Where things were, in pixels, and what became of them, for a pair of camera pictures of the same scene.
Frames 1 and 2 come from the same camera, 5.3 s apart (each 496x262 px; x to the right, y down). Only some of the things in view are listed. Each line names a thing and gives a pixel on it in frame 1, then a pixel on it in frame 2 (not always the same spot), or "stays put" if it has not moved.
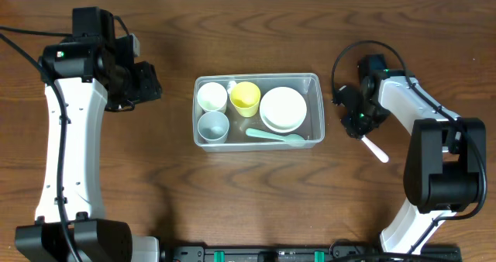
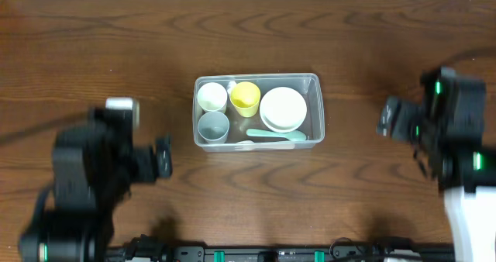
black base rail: [304, 253] stays put
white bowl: [283, 109] stays put
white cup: [211, 96] stays put
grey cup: [213, 127] stays put
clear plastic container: [250, 112] stays put
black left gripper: [148, 84] → [163, 157]
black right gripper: [352, 121] → [386, 117]
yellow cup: [245, 97] stays put
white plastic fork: [379, 153] → [265, 146]
